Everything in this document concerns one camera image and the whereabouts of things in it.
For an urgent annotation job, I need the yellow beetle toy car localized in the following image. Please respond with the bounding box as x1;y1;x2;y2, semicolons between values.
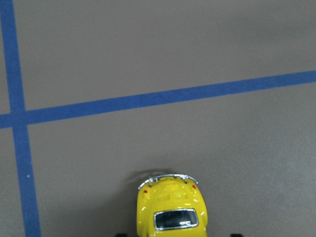
136;174;208;237

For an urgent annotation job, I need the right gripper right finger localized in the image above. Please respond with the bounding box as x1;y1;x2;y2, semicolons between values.
230;233;242;237

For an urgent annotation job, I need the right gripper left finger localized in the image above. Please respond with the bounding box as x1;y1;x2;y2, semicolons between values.
115;233;128;237

